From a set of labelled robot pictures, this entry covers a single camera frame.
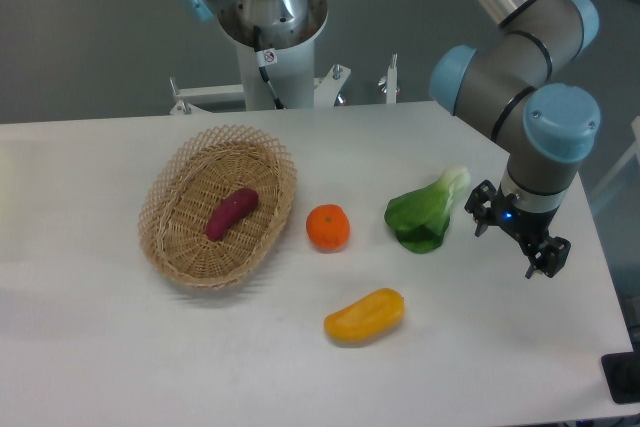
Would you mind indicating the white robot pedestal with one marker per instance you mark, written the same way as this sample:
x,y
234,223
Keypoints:
x,y
275,47

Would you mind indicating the purple sweet potato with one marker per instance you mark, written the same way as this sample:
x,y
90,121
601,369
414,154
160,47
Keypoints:
x,y
231,210

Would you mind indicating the black device at table edge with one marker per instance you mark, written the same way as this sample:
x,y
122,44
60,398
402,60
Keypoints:
x,y
621,371

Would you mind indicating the orange tangerine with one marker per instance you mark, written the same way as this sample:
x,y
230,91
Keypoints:
x,y
328,227

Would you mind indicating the green bok choy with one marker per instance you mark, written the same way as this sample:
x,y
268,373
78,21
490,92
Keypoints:
x,y
420,218

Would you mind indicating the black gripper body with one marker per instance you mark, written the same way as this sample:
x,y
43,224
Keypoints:
x,y
529,229

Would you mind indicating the white metal base frame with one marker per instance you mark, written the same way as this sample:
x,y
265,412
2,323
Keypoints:
x,y
327,92

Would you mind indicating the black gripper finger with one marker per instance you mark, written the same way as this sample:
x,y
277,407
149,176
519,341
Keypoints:
x,y
483,205
547,255

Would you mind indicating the yellow mango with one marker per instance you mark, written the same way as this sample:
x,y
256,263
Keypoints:
x,y
361,321

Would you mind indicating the woven wicker basket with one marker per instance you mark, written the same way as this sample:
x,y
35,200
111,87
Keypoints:
x,y
201,174

